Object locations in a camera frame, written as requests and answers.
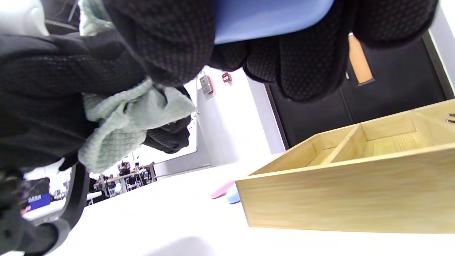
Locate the wooden three-compartment tray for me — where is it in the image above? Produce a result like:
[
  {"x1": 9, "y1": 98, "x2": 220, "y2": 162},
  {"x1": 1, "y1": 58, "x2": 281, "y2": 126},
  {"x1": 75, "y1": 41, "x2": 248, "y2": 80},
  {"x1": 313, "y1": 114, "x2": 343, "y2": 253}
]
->
[{"x1": 235, "y1": 100, "x2": 455, "y2": 234}]

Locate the blue-handled steel baby fork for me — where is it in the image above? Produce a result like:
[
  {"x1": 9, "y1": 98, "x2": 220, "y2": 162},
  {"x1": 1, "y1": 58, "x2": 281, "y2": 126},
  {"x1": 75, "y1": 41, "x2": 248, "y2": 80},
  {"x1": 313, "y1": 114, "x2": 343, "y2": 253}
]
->
[
  {"x1": 226, "y1": 185, "x2": 241, "y2": 205},
  {"x1": 213, "y1": 0, "x2": 335, "y2": 45}
]

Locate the person's right hand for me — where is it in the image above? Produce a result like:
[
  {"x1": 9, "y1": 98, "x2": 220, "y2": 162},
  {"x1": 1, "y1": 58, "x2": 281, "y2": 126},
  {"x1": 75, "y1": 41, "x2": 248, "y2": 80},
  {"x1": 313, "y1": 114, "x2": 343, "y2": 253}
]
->
[{"x1": 102, "y1": 0, "x2": 440, "y2": 103}]

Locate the grey red wall box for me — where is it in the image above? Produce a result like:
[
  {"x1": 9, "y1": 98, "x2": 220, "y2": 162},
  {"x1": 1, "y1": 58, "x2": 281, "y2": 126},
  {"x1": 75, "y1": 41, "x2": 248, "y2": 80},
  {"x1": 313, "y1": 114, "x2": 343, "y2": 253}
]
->
[{"x1": 200, "y1": 75, "x2": 214, "y2": 96}]

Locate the person's left hand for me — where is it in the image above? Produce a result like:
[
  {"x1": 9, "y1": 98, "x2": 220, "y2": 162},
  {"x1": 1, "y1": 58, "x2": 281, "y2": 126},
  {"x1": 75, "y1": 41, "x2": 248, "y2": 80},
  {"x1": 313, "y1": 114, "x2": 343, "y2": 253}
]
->
[{"x1": 0, "y1": 28, "x2": 197, "y2": 175}]

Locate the green fish scale cleaning cloth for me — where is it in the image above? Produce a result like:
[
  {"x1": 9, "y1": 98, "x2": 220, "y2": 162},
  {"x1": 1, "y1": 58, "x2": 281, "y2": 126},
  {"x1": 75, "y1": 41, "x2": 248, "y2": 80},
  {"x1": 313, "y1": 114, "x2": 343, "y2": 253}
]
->
[{"x1": 77, "y1": 0, "x2": 197, "y2": 174}]

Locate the black double door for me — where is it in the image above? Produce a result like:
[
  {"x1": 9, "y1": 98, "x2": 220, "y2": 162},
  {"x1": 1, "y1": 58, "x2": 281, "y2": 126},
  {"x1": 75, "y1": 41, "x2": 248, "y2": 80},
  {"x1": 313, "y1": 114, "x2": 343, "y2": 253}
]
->
[{"x1": 265, "y1": 32, "x2": 455, "y2": 148}]

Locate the thick black sleeved cable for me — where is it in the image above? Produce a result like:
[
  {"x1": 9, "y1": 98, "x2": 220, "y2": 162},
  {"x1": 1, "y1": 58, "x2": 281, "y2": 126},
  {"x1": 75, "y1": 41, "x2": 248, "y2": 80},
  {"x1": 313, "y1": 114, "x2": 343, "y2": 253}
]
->
[{"x1": 21, "y1": 162, "x2": 90, "y2": 256}]

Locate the pink-handled steel baby fork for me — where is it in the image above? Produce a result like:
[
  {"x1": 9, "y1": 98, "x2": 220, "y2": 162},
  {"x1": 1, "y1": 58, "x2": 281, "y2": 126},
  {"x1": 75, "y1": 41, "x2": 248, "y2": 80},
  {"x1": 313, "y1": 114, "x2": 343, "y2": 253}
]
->
[{"x1": 210, "y1": 181, "x2": 236, "y2": 199}]

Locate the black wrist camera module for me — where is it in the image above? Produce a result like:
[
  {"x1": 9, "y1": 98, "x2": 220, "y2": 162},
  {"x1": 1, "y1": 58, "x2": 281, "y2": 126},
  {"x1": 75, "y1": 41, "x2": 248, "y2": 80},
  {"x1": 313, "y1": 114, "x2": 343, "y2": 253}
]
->
[{"x1": 0, "y1": 171, "x2": 59, "y2": 256}]

